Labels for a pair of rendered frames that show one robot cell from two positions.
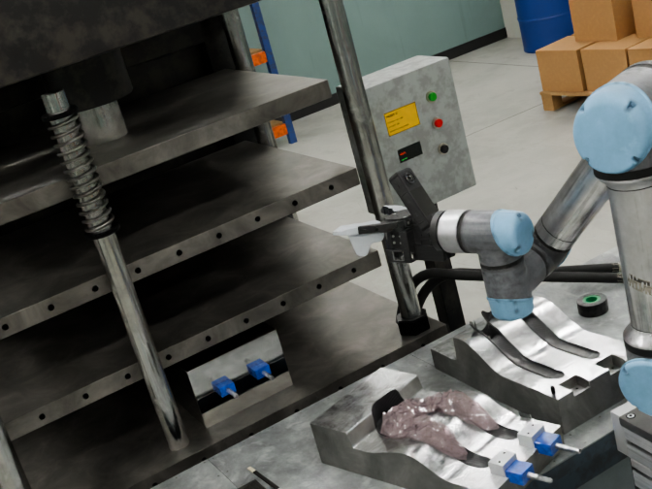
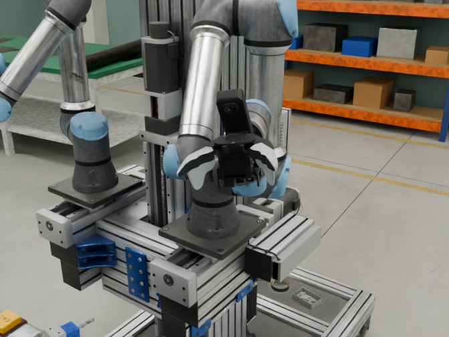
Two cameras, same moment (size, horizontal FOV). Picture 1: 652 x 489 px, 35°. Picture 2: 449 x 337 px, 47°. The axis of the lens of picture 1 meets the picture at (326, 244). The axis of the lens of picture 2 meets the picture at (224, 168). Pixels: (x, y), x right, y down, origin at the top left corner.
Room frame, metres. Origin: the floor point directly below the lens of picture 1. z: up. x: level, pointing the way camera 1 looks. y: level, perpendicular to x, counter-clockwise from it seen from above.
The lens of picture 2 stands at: (2.21, 0.52, 1.75)
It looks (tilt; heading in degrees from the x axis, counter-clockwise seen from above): 23 degrees down; 236
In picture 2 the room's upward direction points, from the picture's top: straight up
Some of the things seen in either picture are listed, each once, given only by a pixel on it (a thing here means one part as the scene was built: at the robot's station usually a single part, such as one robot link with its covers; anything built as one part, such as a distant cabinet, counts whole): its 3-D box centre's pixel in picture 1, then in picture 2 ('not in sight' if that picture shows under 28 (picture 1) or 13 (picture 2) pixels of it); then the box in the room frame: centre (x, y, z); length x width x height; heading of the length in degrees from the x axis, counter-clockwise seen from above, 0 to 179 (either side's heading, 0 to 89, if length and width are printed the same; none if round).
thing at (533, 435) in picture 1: (552, 444); not in sight; (1.84, -0.34, 0.85); 0.13 x 0.05 x 0.05; 41
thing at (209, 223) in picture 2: not in sight; (212, 209); (1.52, -0.56, 1.09); 0.15 x 0.15 x 0.10
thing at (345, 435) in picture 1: (433, 434); not in sight; (2.00, -0.12, 0.85); 0.50 x 0.26 x 0.11; 41
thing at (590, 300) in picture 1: (592, 305); not in sight; (2.47, -0.64, 0.82); 0.08 x 0.08 x 0.04
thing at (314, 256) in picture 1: (160, 305); not in sight; (2.83, 0.52, 1.01); 1.10 x 0.74 x 0.05; 114
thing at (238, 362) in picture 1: (206, 352); not in sight; (2.73, 0.42, 0.87); 0.50 x 0.27 x 0.17; 24
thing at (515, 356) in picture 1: (527, 337); not in sight; (2.21, -0.40, 0.92); 0.35 x 0.16 x 0.09; 24
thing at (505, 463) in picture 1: (524, 473); not in sight; (1.76, -0.26, 0.85); 0.13 x 0.05 x 0.05; 41
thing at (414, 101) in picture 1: (445, 297); not in sight; (2.95, -0.32, 0.73); 0.30 x 0.22 x 1.47; 114
